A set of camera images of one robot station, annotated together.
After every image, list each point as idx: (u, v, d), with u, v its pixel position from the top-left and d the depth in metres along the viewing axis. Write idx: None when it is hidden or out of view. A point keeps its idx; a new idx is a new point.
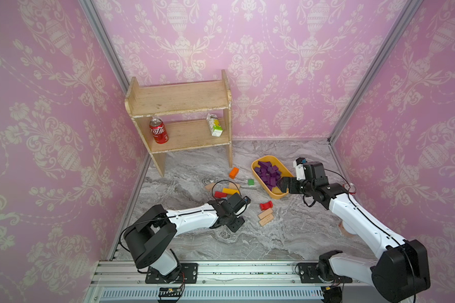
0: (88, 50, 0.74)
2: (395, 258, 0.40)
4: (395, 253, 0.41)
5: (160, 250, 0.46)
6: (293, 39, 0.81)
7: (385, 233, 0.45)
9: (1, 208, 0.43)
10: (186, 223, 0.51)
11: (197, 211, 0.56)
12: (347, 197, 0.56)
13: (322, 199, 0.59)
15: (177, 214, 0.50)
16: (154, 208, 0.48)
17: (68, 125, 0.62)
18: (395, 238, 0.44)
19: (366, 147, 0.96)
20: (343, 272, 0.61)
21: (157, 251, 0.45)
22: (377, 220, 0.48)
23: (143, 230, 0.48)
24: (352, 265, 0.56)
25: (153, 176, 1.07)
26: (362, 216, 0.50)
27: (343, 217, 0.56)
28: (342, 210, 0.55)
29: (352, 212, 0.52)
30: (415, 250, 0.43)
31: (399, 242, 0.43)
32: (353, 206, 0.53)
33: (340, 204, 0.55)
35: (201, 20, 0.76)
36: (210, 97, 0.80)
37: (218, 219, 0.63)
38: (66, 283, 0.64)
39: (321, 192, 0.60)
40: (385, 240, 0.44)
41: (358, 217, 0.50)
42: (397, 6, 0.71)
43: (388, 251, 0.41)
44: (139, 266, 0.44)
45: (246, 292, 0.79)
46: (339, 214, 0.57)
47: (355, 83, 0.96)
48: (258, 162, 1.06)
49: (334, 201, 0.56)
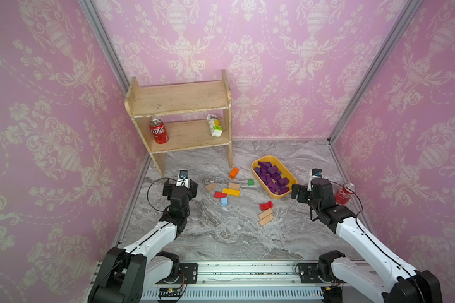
0: (88, 50, 0.73)
2: (407, 290, 0.39)
4: (407, 285, 0.40)
5: (139, 285, 0.43)
6: (293, 39, 0.81)
7: (395, 262, 0.44)
9: (1, 208, 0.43)
10: (151, 247, 0.49)
11: (155, 232, 0.55)
12: (355, 222, 0.55)
13: (328, 223, 0.59)
15: (137, 245, 0.48)
16: (110, 254, 0.44)
17: (69, 125, 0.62)
18: (406, 267, 0.43)
19: (366, 147, 0.96)
20: (344, 279, 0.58)
21: (138, 288, 0.43)
22: (387, 249, 0.47)
23: (110, 283, 0.43)
24: (358, 278, 0.55)
25: (153, 176, 1.07)
26: (371, 243, 0.49)
27: (352, 243, 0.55)
28: (352, 234, 0.53)
29: (360, 238, 0.51)
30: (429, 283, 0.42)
31: (409, 273, 0.42)
32: (361, 231, 0.52)
33: (347, 229, 0.54)
35: (201, 20, 0.76)
36: (210, 97, 0.80)
37: (179, 228, 0.65)
38: (66, 284, 0.64)
39: (327, 216, 0.59)
40: (395, 270, 0.43)
41: (368, 245, 0.49)
42: (397, 6, 0.71)
43: (400, 283, 0.41)
44: None
45: (246, 292, 0.79)
46: (347, 238, 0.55)
47: (355, 83, 0.96)
48: (258, 162, 1.06)
49: (341, 226, 0.56)
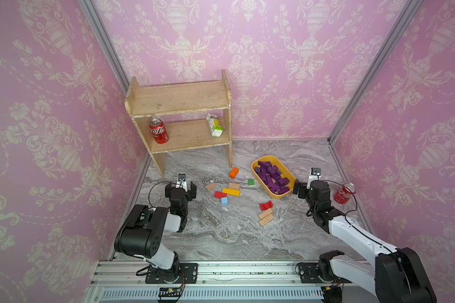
0: (88, 50, 0.74)
2: (388, 264, 0.42)
4: (388, 260, 0.42)
5: (160, 232, 0.50)
6: (293, 39, 0.81)
7: (377, 243, 0.48)
9: (1, 208, 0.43)
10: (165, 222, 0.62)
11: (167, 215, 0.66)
12: (344, 218, 0.60)
13: (321, 224, 0.64)
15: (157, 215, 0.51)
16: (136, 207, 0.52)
17: (69, 125, 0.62)
18: (388, 246, 0.46)
19: (366, 147, 0.96)
20: (343, 274, 0.61)
21: (159, 232, 0.49)
22: (371, 235, 0.51)
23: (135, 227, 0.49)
24: (355, 272, 0.56)
25: (152, 176, 1.07)
26: (357, 231, 0.53)
27: (343, 237, 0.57)
28: (340, 226, 0.58)
29: (347, 229, 0.56)
30: (407, 256, 0.45)
31: (390, 249, 0.45)
32: (349, 224, 0.57)
33: (337, 223, 0.59)
35: (201, 20, 0.76)
36: (210, 97, 0.80)
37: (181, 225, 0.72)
38: (66, 284, 0.64)
39: (321, 218, 0.65)
40: (376, 248, 0.46)
41: (354, 233, 0.53)
42: (397, 6, 0.71)
43: (382, 257, 0.43)
44: (148, 250, 0.45)
45: (246, 292, 0.79)
46: (339, 233, 0.59)
47: (355, 83, 0.96)
48: (258, 162, 1.06)
49: (332, 223, 0.61)
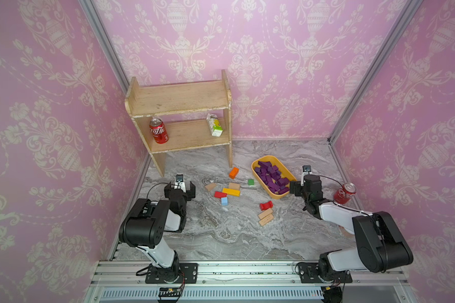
0: (88, 50, 0.74)
2: (363, 221, 0.47)
4: (363, 218, 0.48)
5: (163, 223, 0.52)
6: (293, 39, 0.81)
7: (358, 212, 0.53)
9: (1, 208, 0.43)
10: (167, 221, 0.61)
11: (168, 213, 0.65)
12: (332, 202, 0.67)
13: (313, 212, 0.69)
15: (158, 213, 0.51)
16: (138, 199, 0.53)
17: (68, 125, 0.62)
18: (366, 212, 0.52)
19: (366, 147, 0.96)
20: (339, 266, 0.62)
21: (163, 222, 0.52)
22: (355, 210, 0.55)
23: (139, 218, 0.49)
24: (347, 255, 0.57)
25: (153, 176, 1.07)
26: (342, 208, 0.59)
27: (330, 218, 0.63)
28: (328, 209, 0.64)
29: (333, 207, 0.61)
30: (383, 218, 0.50)
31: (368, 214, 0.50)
32: (335, 204, 0.63)
33: (326, 206, 0.65)
35: (201, 19, 0.76)
36: (210, 97, 0.80)
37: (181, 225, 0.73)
38: (66, 283, 0.64)
39: (313, 207, 0.70)
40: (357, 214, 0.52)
41: (339, 209, 0.59)
42: (397, 6, 0.71)
43: (358, 217, 0.49)
44: (153, 238, 0.47)
45: (246, 292, 0.79)
46: (327, 215, 0.64)
47: (355, 83, 0.96)
48: (258, 162, 1.06)
49: (321, 206, 0.67)
